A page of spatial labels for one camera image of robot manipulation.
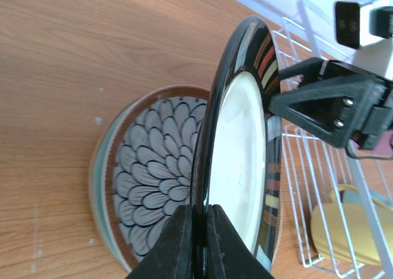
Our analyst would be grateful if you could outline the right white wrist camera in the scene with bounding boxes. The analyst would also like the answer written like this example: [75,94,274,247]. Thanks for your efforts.
[334,0,392,80]

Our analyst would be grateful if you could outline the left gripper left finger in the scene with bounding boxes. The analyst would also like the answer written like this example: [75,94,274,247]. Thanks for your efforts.
[126,205,193,279]

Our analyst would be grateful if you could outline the yellow mug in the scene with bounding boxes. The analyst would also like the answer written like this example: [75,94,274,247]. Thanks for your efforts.
[311,184,381,266]

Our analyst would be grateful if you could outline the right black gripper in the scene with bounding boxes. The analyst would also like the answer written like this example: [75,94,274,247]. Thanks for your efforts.
[269,57,392,152]

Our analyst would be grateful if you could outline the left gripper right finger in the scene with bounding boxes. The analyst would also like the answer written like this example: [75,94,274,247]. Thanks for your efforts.
[206,205,273,279]

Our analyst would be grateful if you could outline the white wire dish rack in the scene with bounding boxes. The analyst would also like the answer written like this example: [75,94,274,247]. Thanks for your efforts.
[273,0,392,278]

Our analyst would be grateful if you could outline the teal ceramic bowl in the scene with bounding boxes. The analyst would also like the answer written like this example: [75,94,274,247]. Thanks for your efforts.
[370,190,392,210]

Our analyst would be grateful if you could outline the dark striped plate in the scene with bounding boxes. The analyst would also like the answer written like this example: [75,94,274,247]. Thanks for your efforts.
[190,16,282,269]

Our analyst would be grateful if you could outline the teal bottom bowl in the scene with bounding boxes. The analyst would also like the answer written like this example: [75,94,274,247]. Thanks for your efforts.
[88,85,209,272]

